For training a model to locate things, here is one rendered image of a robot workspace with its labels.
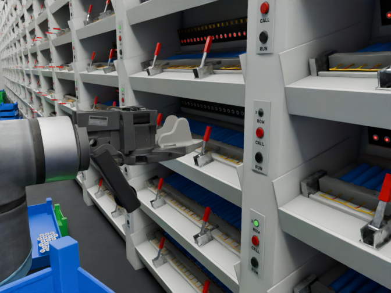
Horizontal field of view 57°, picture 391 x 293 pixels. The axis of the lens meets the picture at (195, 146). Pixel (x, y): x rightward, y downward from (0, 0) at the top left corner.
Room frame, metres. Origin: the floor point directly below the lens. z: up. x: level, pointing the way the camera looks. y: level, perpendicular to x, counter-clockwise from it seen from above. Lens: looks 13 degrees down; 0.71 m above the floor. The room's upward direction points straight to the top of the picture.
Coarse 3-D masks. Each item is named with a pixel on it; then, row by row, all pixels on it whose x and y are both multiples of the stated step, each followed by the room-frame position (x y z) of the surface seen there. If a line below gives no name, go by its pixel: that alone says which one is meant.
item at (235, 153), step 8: (160, 128) 1.12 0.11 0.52; (192, 136) 0.94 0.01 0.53; (200, 136) 0.92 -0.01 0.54; (208, 144) 0.86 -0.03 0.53; (216, 144) 0.83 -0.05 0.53; (224, 144) 0.82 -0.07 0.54; (224, 152) 0.81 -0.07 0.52; (232, 152) 0.78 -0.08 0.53; (240, 152) 0.75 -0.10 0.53; (240, 160) 0.74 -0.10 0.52
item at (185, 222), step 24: (168, 168) 1.22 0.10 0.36; (144, 192) 1.14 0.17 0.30; (168, 192) 1.07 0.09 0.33; (192, 192) 1.03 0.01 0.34; (168, 216) 0.96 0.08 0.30; (192, 216) 0.91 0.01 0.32; (216, 216) 0.86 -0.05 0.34; (240, 216) 0.84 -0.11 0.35; (192, 240) 0.82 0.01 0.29; (216, 240) 0.79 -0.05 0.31; (240, 240) 0.74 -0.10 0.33; (216, 264) 0.71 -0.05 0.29
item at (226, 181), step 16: (160, 112) 1.21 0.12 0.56; (176, 112) 1.24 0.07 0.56; (192, 112) 1.15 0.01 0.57; (208, 112) 1.06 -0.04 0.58; (176, 160) 0.87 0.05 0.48; (192, 160) 0.83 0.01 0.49; (192, 176) 0.82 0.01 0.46; (208, 176) 0.74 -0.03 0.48; (224, 176) 0.71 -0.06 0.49; (240, 176) 0.63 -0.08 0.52; (224, 192) 0.70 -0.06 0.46; (240, 192) 0.64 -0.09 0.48
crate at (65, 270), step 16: (64, 240) 0.30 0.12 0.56; (64, 256) 0.29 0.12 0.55; (48, 272) 0.29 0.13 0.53; (64, 272) 0.29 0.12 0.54; (80, 272) 0.29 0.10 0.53; (0, 288) 0.26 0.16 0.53; (16, 288) 0.27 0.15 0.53; (32, 288) 0.28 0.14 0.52; (48, 288) 0.29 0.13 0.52; (64, 288) 0.28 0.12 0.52; (80, 288) 0.29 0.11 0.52; (96, 288) 0.27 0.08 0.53
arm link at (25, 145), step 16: (0, 128) 0.43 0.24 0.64; (16, 128) 0.44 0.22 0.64; (32, 128) 0.45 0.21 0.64; (0, 144) 0.42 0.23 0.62; (16, 144) 0.43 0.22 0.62; (32, 144) 0.44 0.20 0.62; (0, 160) 0.41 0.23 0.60; (16, 160) 0.42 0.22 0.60; (32, 160) 0.43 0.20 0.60; (0, 176) 0.42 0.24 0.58; (16, 176) 0.43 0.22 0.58; (32, 176) 0.44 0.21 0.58; (0, 192) 0.42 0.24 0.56; (16, 192) 0.43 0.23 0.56
